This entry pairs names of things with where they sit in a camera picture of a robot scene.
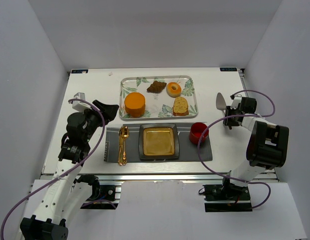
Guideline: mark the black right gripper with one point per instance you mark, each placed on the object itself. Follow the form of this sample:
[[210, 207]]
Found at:
[[230, 116]]

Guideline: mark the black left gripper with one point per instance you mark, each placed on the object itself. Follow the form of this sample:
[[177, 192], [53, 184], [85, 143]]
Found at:
[[97, 114]]

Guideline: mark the silver cake server wooden handle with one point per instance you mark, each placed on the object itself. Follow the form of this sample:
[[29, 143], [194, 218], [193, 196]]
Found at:
[[221, 104]]

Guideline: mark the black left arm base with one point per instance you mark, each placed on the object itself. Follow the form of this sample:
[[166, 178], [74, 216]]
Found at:
[[103, 196]]

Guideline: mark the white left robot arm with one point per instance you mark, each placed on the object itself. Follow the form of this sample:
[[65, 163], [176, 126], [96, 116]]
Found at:
[[68, 191]]

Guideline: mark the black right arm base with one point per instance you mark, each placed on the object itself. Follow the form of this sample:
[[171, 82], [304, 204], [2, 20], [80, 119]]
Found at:
[[216, 200]]

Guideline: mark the brown chocolate bread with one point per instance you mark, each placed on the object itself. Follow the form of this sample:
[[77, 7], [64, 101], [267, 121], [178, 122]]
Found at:
[[156, 87]]

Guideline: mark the round orange cake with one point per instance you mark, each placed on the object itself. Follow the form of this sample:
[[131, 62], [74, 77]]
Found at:
[[135, 104]]

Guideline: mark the leaf-patterned serving tray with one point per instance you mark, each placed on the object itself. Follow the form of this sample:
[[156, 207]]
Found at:
[[158, 105]]

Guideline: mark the gold fork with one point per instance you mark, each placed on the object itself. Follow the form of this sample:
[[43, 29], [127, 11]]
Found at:
[[120, 146]]

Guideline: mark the blue table label right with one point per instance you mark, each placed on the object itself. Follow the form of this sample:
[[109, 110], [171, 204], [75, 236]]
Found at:
[[228, 69]]

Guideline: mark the blue table label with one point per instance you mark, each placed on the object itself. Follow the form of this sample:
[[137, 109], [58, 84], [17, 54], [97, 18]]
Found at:
[[79, 71], [228, 69]]

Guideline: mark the red cup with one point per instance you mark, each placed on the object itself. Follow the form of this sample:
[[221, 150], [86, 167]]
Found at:
[[196, 131]]

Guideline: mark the blue table label left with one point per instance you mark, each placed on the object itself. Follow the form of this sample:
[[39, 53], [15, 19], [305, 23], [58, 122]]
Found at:
[[79, 71]]

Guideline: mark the black square plate gold centre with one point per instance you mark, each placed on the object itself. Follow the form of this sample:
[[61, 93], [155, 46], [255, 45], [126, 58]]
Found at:
[[158, 141]]

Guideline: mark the yellow loaf cake slice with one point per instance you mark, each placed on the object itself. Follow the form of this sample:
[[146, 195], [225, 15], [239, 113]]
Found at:
[[180, 107]]

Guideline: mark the glazed donut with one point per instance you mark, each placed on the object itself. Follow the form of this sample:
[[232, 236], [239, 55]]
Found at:
[[173, 89]]

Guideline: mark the grey striped placemat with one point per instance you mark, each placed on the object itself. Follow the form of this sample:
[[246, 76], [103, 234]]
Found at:
[[188, 150]]

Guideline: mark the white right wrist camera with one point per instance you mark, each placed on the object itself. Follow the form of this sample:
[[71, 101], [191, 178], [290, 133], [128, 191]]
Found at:
[[236, 101]]

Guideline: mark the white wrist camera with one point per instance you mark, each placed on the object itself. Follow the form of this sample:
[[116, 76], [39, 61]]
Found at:
[[236, 101], [77, 104]]

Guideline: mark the aluminium table frame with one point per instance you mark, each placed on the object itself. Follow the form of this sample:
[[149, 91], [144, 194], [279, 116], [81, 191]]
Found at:
[[228, 146]]

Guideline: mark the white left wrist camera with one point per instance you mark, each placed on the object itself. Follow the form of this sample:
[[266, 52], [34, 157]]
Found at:
[[77, 104]]

